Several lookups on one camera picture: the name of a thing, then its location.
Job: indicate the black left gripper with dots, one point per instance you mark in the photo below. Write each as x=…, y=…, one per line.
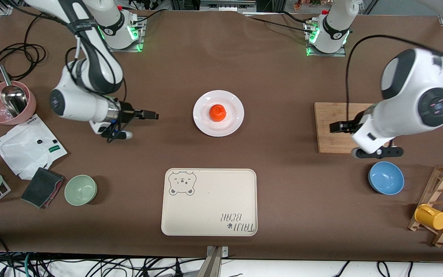
x=347, y=126

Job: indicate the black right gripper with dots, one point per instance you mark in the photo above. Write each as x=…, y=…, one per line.
x=128, y=114

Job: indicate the orange fruit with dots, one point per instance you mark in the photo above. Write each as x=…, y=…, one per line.
x=218, y=112

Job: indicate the white round plate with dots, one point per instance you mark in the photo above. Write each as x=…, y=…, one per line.
x=233, y=123

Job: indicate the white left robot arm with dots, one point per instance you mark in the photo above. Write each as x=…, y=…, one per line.
x=375, y=130

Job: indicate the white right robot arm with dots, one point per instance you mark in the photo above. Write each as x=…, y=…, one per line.
x=79, y=104

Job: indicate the wooden cutting board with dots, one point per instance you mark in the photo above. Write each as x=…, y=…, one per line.
x=329, y=142

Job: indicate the brown table mat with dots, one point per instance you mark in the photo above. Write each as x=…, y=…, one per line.
x=283, y=96

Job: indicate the blue bowl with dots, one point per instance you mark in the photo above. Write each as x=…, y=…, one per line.
x=386, y=177

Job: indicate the pale green bowl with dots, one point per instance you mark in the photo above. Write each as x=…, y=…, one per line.
x=80, y=189

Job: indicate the beige bear print tray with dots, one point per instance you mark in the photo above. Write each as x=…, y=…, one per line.
x=209, y=202

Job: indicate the wooden cup rack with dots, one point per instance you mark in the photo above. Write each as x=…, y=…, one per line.
x=442, y=175

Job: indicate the white plastic bag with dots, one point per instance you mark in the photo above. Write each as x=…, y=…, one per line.
x=25, y=150

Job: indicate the dark grey folded cloth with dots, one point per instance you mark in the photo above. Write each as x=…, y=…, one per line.
x=40, y=186

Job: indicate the yellow mug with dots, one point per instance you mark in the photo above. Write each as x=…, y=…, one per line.
x=431, y=217

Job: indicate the metal scoop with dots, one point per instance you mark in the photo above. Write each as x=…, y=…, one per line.
x=14, y=100

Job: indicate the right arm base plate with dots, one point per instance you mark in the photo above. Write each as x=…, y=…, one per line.
x=123, y=50

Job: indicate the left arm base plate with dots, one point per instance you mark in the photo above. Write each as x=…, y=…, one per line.
x=327, y=54

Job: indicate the grey metal frame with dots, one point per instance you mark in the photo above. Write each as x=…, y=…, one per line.
x=227, y=4

